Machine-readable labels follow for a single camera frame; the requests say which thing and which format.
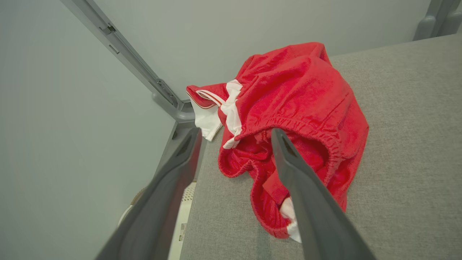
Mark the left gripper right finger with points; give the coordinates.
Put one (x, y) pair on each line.
(317, 224)

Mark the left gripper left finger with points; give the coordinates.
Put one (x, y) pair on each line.
(162, 202)

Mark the red shirt white sleeves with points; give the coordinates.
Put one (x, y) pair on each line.
(207, 122)

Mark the red shorts white trim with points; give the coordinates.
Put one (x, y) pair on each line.
(296, 94)

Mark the beige vented appliance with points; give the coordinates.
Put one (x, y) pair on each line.
(184, 216)

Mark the round white base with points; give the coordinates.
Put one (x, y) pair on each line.
(128, 211)

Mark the grey fabric sofa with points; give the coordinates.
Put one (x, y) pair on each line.
(404, 144)

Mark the grey metal partition rail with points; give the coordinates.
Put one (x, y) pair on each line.
(137, 61)

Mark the grey partition post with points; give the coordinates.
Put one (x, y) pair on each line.
(436, 18)

